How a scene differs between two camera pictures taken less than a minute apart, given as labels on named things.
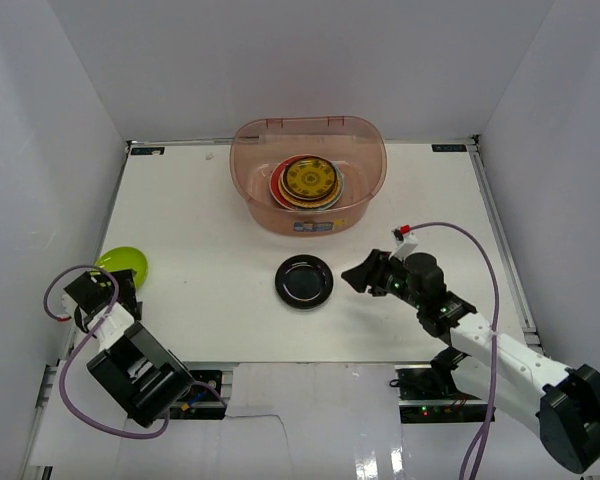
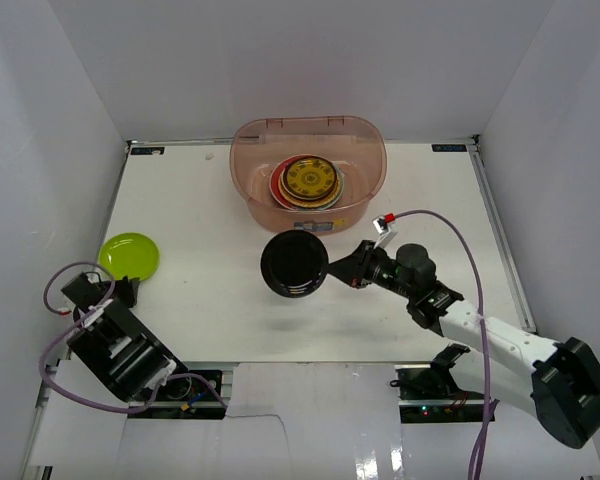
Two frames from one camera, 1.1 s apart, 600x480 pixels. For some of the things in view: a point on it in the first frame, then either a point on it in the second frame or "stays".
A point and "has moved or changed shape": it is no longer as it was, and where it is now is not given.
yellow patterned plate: [310, 177] stays
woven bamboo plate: [309, 203] stays
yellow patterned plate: [308, 178] stays
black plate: [304, 281] has moved or changed shape
